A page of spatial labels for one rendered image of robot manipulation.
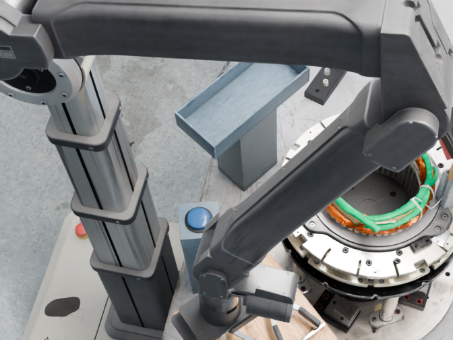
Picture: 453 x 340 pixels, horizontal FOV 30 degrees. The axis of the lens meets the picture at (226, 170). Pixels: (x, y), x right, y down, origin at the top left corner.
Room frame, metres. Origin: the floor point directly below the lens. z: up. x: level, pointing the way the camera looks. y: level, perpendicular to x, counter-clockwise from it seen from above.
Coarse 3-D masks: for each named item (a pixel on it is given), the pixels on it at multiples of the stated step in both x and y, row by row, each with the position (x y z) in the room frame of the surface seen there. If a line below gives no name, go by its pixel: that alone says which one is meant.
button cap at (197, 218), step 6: (192, 210) 0.68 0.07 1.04; (198, 210) 0.68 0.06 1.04; (204, 210) 0.68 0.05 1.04; (192, 216) 0.67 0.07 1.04; (198, 216) 0.67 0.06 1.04; (204, 216) 0.67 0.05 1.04; (192, 222) 0.66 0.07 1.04; (198, 222) 0.66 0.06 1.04; (204, 222) 0.66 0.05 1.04; (192, 228) 0.65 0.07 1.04; (198, 228) 0.65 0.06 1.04
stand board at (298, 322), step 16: (272, 256) 0.57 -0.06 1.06; (304, 304) 0.48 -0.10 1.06; (256, 320) 0.46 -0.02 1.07; (304, 320) 0.45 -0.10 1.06; (320, 320) 0.45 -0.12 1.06; (256, 336) 0.44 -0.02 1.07; (272, 336) 0.43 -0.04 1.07; (288, 336) 0.43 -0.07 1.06; (304, 336) 0.43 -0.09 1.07; (320, 336) 0.43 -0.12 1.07
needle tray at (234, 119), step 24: (240, 72) 0.98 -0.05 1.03; (264, 72) 0.98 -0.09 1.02; (288, 72) 0.97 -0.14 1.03; (216, 96) 0.93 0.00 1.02; (240, 96) 0.92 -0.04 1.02; (264, 96) 0.92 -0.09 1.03; (288, 96) 0.91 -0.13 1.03; (192, 120) 0.88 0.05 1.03; (216, 120) 0.88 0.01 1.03; (240, 120) 0.87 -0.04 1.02; (264, 120) 0.89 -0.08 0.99; (216, 144) 0.80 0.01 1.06; (240, 144) 0.85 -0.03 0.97; (264, 144) 0.89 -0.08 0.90; (240, 168) 0.86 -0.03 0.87; (264, 168) 0.89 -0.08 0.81
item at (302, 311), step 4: (300, 308) 0.46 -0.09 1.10; (304, 308) 0.46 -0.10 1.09; (300, 312) 0.46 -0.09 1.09; (304, 312) 0.46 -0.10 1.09; (308, 312) 0.46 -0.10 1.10; (304, 316) 0.45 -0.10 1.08; (308, 316) 0.45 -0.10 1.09; (312, 316) 0.45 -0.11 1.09; (308, 320) 0.45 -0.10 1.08; (312, 320) 0.44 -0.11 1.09; (316, 320) 0.44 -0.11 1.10; (316, 324) 0.44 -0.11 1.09
